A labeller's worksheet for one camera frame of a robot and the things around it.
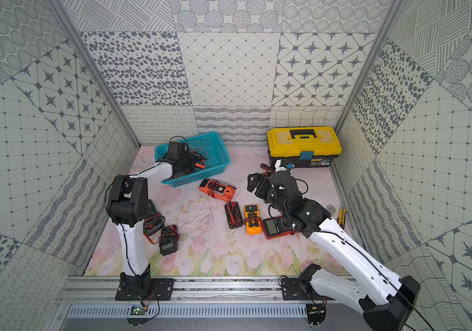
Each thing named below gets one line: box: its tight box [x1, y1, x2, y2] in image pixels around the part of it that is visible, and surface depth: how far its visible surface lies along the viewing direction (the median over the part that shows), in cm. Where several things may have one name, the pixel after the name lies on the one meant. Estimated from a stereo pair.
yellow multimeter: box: [243, 204, 263, 236], surface depth 90 cm
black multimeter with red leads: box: [224, 201, 244, 229], surface depth 92 cm
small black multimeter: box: [158, 224, 181, 256], surface depth 84 cm
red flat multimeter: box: [262, 215, 297, 240], surface depth 88 cm
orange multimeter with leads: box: [198, 178, 238, 203], surface depth 100 cm
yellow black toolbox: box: [267, 126, 343, 169], surface depth 102 cm
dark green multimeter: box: [260, 163, 276, 177], surface depth 110 cm
